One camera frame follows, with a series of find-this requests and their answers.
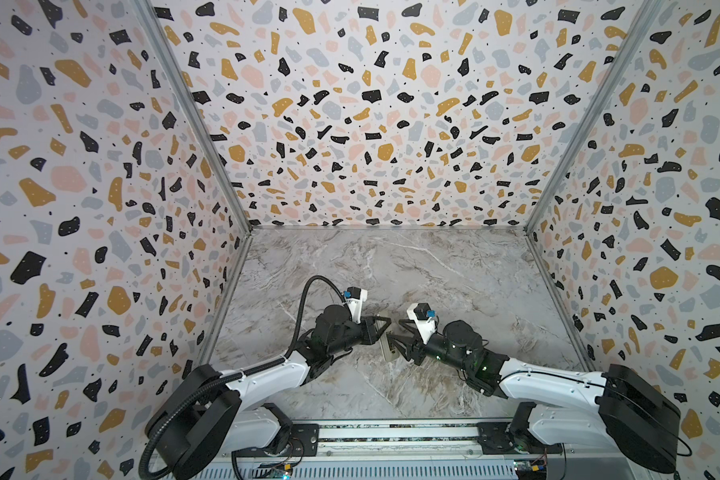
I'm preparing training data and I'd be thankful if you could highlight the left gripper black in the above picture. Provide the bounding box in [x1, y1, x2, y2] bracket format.
[326, 316, 390, 358]

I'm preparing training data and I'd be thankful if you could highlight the white remote control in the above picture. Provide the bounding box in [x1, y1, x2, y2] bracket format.
[379, 333, 399, 362]

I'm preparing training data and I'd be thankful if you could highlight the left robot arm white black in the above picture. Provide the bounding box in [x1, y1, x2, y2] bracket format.
[137, 304, 392, 479]

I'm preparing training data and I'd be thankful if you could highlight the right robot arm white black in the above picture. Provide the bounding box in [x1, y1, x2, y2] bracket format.
[387, 320, 680, 474]

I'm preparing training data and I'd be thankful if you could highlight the white ventilation grille strip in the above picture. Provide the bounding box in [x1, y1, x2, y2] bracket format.
[194, 461, 520, 480]

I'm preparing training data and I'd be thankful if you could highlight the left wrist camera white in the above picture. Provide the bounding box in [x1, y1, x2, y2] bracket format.
[344, 287, 368, 324]

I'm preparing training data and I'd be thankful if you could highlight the aluminium mounting rail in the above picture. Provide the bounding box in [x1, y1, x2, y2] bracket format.
[140, 416, 637, 463]

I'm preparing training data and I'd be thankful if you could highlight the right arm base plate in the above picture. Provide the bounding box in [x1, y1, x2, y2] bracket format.
[476, 402, 562, 455]

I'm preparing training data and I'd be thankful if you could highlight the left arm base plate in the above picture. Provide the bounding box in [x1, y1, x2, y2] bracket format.
[229, 403, 320, 458]

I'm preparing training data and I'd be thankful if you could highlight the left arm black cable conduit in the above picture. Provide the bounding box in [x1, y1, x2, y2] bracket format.
[137, 274, 346, 480]

